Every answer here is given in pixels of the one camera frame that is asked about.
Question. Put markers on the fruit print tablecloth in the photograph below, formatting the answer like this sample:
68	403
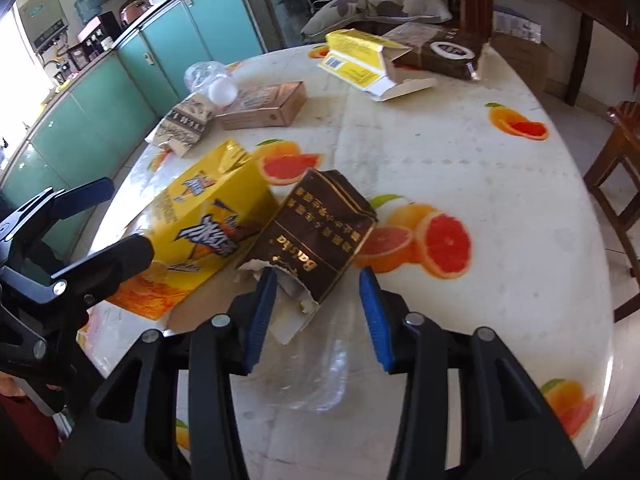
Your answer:
491	261

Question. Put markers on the yellow open cardboard box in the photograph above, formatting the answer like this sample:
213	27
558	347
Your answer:
366	62

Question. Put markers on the dark brown snack bag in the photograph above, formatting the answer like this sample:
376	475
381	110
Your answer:
437	49

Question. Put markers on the teal kitchen cabinets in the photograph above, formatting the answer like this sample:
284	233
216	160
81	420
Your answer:
94	127

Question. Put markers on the patterned beige cushion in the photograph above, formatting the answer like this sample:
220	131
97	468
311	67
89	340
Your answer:
341	14

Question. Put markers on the wooden dining chair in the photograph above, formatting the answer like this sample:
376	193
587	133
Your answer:
620	155

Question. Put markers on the dark brown Basha box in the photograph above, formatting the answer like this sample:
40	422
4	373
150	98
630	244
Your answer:
313	238

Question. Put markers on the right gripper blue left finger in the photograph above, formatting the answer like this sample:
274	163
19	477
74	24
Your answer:
261	306

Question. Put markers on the black white paper cup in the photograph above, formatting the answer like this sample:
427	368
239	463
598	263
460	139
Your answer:
183	125

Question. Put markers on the rose gold cardboard box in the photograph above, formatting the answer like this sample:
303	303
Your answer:
264	107

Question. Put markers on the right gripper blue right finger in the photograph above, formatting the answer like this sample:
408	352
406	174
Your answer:
379	318

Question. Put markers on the crushed clear plastic bottle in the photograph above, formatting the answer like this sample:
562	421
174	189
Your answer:
212	80

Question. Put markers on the yellow drink carton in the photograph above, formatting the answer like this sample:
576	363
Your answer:
197	225

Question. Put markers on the clear plastic bag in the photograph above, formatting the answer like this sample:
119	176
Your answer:
304	362

